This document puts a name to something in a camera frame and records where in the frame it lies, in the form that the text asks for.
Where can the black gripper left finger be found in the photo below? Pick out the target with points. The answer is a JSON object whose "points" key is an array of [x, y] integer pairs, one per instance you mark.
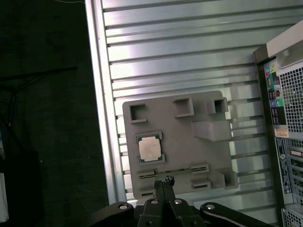
{"points": [[158, 189]]}

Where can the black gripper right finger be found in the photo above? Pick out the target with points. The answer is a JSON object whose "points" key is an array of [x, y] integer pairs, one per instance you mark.
{"points": [[169, 189]]}

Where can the silver CPU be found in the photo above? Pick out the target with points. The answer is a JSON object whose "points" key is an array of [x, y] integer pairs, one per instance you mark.
{"points": [[150, 150]]}

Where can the green RAM stick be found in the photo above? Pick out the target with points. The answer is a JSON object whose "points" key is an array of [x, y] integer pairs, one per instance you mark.
{"points": [[172, 169]]}

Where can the grey parts rack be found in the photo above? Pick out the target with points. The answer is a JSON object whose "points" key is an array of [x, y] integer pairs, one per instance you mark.
{"points": [[180, 146]]}

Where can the black PC case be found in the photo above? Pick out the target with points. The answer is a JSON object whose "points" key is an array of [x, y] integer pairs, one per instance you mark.
{"points": [[262, 118]]}

